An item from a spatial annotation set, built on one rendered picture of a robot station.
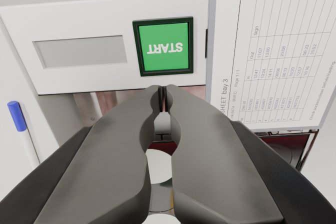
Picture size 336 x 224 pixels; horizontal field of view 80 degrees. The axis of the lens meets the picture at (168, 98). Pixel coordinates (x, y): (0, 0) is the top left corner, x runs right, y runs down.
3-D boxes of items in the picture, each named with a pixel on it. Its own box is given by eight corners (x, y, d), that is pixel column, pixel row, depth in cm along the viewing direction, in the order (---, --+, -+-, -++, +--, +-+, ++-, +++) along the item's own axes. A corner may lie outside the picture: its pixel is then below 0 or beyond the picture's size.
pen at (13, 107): (43, 184, 29) (13, 105, 22) (36, 184, 29) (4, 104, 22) (46, 178, 30) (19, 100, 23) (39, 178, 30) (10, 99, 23)
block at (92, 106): (109, 114, 35) (105, 126, 32) (90, 115, 35) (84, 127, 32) (98, 72, 30) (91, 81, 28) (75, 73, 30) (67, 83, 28)
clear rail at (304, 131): (314, 129, 35) (319, 135, 34) (102, 140, 37) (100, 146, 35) (317, 123, 35) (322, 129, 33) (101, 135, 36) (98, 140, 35)
